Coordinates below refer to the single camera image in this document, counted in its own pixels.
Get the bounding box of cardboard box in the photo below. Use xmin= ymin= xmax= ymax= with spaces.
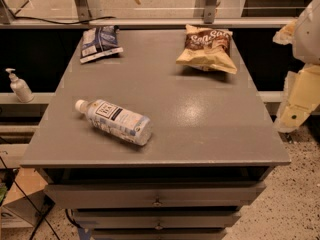
xmin=1 ymin=168 xmax=47 ymax=229

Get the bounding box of grey drawer cabinet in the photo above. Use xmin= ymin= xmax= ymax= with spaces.
xmin=22 ymin=30 xmax=290 ymax=240

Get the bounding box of brown and yellow chip bag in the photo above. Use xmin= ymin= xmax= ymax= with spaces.
xmin=176 ymin=24 xmax=237 ymax=74

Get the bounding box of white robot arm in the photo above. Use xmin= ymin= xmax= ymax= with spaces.
xmin=273 ymin=0 xmax=320 ymax=133

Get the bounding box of black cable on shelf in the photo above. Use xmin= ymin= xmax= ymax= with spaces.
xmin=13 ymin=15 xmax=116 ymax=26

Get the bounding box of grey metal bracket left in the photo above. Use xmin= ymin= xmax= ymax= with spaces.
xmin=74 ymin=0 xmax=102 ymax=21

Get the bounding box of black cable on floor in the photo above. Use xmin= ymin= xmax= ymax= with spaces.
xmin=0 ymin=155 xmax=61 ymax=240

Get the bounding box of white pump dispenser bottle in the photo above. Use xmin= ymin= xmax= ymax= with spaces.
xmin=6 ymin=68 xmax=34 ymax=103

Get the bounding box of blue chip bag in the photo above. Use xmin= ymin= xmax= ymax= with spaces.
xmin=80 ymin=25 xmax=123 ymax=64

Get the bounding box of clear plastic tea bottle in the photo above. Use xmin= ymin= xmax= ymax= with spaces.
xmin=75 ymin=99 xmax=152 ymax=146

